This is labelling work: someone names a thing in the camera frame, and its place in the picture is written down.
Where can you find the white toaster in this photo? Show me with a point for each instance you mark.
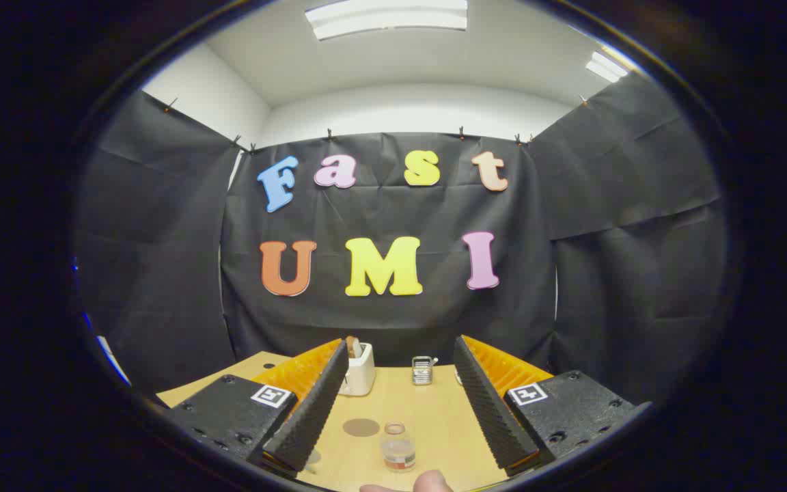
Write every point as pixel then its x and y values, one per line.
pixel 359 376

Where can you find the wooden table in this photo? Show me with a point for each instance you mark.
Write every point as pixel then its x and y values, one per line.
pixel 427 417

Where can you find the toast slice in toaster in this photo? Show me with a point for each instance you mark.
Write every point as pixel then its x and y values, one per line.
pixel 352 346

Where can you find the long ceiling light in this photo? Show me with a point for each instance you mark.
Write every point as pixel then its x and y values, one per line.
pixel 387 15

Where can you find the round brown coaster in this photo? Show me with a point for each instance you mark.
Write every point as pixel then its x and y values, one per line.
pixel 361 428

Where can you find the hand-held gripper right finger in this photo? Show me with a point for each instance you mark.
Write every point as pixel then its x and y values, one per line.
pixel 492 410

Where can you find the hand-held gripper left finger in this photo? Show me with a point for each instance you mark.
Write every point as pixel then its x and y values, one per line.
pixel 315 410

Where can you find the clear plastic juice bottle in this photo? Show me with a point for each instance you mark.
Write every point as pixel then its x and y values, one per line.
pixel 398 451

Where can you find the small ceiling light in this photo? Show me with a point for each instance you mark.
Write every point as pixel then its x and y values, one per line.
pixel 605 67

